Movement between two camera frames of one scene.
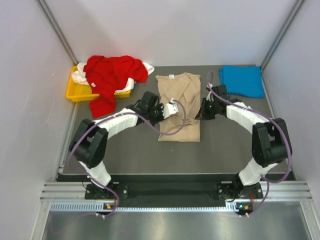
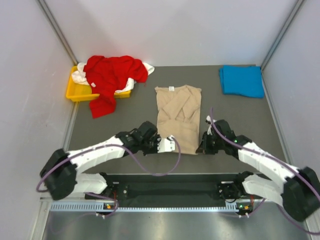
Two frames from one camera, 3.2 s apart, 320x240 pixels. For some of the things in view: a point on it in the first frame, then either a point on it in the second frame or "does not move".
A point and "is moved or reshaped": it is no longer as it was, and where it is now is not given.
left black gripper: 160,107 → 157,140
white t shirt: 80,77 does not move
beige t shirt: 185,87 is moved or reshaped
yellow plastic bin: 77,92 does not move
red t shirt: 107,74 does not move
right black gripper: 202,114 → 208,150
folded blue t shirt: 245,80 does not move
